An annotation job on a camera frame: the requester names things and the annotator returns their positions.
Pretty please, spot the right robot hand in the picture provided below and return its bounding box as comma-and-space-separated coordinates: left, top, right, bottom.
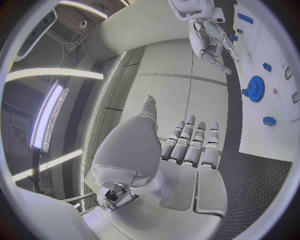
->
187, 18, 242, 76

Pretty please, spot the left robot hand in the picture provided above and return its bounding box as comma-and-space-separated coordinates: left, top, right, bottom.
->
81, 94, 229, 240

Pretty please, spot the white task board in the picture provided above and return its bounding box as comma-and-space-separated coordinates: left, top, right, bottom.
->
230, 3, 297, 163

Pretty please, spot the blue long block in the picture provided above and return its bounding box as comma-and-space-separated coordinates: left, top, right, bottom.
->
236, 12, 255, 25

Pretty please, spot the blue gear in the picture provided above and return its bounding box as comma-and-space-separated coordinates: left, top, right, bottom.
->
241, 75, 267, 104

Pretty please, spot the blue plug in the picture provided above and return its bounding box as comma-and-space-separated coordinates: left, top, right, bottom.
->
262, 116, 277, 127

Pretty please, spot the black lamp stand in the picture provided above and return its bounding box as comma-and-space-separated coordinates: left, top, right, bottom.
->
26, 147, 49, 196

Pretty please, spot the glowing light bar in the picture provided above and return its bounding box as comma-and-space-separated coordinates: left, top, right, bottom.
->
28, 79, 72, 154

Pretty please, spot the dark sensor bar white rim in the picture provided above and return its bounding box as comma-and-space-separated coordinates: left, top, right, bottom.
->
13, 8, 59, 63

